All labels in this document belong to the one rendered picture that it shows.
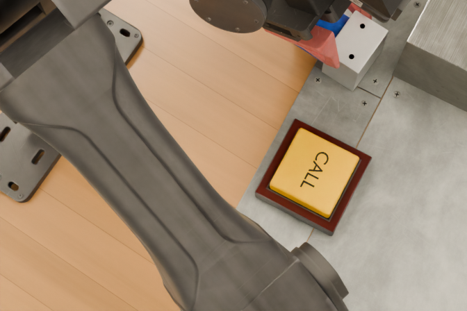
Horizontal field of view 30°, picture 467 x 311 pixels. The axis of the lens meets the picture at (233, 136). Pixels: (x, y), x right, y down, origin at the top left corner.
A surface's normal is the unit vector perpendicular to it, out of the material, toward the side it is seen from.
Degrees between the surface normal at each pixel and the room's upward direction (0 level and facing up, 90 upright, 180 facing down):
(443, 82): 90
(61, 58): 40
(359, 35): 0
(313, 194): 0
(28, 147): 0
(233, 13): 81
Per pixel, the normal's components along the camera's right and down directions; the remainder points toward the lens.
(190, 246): 0.40, 0.26
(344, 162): -0.04, -0.25
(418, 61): -0.48, 0.85
